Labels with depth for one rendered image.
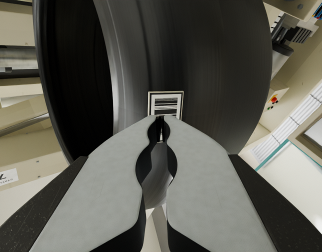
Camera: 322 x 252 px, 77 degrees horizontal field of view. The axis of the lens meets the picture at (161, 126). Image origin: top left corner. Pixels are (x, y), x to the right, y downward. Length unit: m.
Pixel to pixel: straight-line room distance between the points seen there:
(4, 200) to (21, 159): 2.28
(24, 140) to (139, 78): 0.76
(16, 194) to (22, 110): 2.29
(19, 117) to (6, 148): 0.12
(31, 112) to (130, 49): 0.73
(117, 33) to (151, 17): 0.04
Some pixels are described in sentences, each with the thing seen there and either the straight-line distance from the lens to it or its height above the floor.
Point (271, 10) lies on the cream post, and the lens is 0.66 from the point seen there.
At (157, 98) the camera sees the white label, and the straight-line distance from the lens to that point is 0.22.
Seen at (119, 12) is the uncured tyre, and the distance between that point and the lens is 0.26.
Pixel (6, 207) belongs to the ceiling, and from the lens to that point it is 3.11.
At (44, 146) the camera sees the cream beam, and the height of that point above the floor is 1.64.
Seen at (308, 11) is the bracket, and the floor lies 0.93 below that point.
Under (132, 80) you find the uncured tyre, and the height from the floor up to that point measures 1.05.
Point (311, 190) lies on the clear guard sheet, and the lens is 0.91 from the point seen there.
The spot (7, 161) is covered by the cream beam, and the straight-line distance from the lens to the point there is 0.89.
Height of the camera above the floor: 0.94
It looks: 38 degrees up
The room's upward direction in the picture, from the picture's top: 156 degrees counter-clockwise
